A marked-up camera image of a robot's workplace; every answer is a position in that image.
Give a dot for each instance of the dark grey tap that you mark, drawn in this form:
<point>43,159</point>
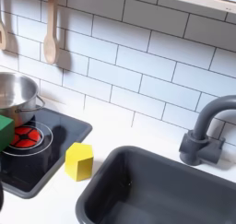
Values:
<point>201,138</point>

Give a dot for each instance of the yellow block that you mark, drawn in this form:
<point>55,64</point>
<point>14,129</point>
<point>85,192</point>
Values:
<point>79,162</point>

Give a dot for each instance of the dark grey sink basin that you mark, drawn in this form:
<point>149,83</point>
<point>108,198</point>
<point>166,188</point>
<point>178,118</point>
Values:
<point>159,187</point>

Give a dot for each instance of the black stove top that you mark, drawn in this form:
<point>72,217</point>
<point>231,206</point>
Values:
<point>63,132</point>

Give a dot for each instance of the wooden spoon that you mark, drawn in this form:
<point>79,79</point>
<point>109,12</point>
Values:
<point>51,46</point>

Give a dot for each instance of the green block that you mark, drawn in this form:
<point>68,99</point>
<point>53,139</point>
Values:
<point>5,132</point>

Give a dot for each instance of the steel pot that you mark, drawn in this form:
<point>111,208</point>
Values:
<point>16,94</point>

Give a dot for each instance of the wooden spatula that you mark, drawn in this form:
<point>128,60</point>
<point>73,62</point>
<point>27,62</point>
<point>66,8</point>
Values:
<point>2,34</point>

